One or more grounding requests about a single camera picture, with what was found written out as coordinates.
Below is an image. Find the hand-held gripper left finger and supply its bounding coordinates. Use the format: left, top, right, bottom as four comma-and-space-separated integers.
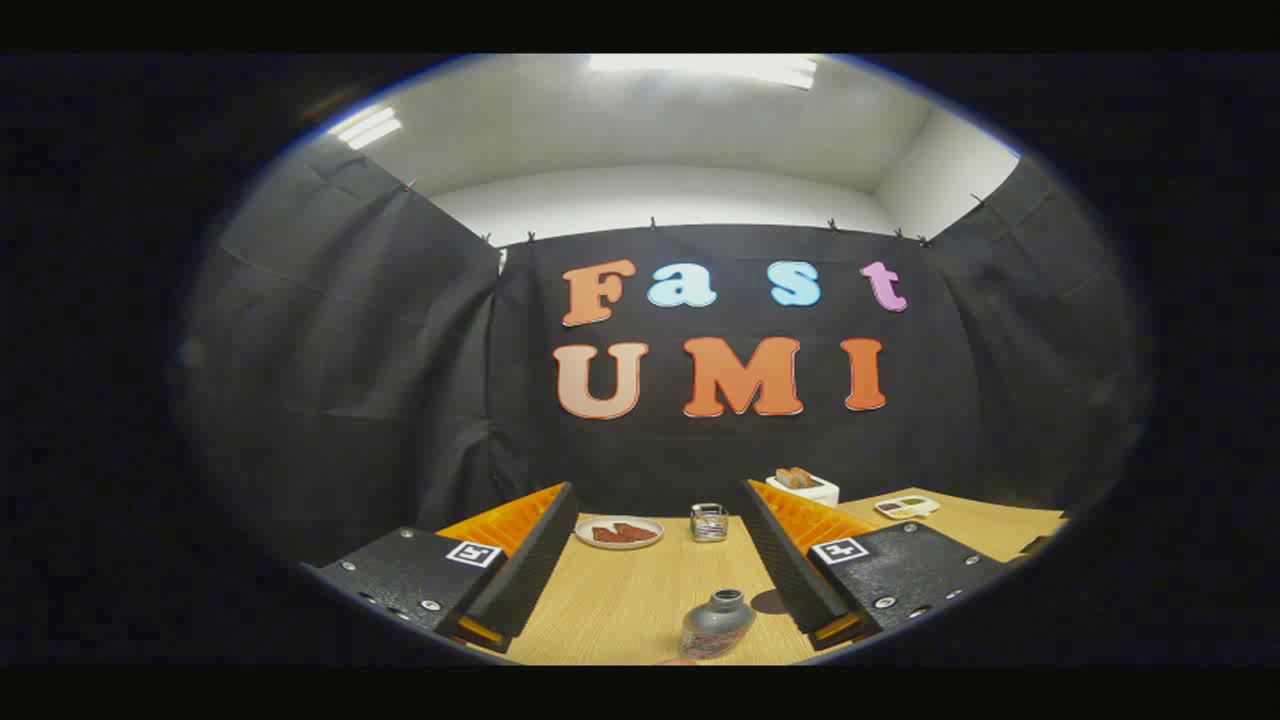
318, 482, 581, 656

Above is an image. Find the white toaster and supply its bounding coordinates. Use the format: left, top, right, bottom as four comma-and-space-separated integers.
765, 472, 840, 508

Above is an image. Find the wooden table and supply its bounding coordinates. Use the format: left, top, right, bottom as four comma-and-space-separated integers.
470, 487, 1071, 666

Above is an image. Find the ceiling light panel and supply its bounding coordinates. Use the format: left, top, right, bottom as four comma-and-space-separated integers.
328, 104, 404, 152
588, 55, 818, 91

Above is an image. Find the white round plate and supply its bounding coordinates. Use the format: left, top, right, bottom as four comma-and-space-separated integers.
575, 516, 665, 550

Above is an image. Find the silver juice bottle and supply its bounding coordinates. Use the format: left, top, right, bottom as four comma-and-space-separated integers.
680, 589, 756, 661

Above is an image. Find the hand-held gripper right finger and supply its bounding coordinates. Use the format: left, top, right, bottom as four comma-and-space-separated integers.
738, 479, 1006, 651

